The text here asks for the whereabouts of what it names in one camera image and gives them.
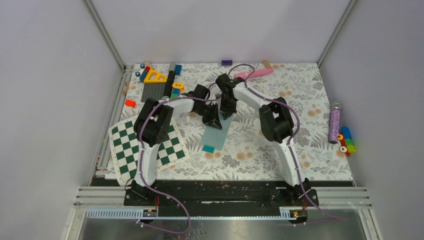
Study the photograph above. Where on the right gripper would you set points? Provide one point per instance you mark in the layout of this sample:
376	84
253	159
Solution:
226	112

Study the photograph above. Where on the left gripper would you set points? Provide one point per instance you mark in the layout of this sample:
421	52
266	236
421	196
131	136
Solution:
213	120

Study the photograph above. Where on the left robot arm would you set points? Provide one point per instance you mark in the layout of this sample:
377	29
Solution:
152	125

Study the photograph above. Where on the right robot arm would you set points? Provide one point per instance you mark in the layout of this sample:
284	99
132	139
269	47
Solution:
276	125

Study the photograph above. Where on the small teal block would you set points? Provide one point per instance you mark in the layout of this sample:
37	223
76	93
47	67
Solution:
208	149

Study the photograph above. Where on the floral table mat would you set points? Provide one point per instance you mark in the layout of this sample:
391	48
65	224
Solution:
247	155

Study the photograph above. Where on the pink cylinder marker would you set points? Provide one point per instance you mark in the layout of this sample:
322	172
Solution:
257	73

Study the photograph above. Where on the green blue brick stack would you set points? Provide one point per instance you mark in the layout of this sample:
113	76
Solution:
177	89

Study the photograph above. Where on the purple small brick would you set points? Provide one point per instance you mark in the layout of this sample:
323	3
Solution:
226	62

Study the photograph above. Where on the blue lego brick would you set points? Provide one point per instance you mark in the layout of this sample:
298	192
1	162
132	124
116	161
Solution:
178	69

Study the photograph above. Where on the wooden block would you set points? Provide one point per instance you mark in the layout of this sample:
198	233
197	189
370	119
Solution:
267	64

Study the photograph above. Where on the grey lego baseplate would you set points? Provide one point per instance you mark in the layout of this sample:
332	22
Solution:
159	90

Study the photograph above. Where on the yellow triangle toy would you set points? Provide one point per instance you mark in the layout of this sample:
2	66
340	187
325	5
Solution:
154	77

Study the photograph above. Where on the small red block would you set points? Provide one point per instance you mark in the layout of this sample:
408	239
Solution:
130	103

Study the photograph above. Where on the green white checkerboard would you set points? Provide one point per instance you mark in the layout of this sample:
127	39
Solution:
124	151

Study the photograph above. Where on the purple glitter tube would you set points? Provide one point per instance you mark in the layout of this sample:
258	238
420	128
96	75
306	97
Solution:
334	122

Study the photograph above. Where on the colourful stacked brick toy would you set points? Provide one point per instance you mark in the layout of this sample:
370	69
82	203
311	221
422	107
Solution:
347	144

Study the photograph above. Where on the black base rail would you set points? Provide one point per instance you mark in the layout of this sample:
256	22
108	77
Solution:
218	198

